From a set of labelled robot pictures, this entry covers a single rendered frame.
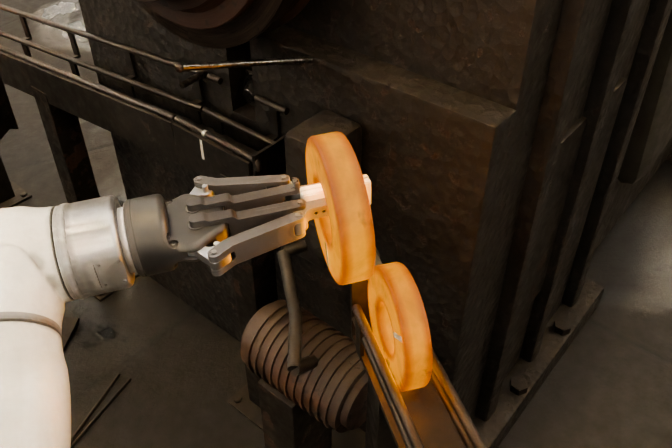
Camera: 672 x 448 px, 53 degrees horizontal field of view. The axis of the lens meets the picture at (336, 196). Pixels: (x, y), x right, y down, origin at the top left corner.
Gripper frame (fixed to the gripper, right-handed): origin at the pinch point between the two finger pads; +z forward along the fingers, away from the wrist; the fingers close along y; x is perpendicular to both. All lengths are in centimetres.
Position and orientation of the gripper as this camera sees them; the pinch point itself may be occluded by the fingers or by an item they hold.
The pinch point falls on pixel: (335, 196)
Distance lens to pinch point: 68.0
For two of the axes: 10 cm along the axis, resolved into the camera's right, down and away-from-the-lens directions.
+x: -0.5, -7.8, -6.3
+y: 2.7, 6.0, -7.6
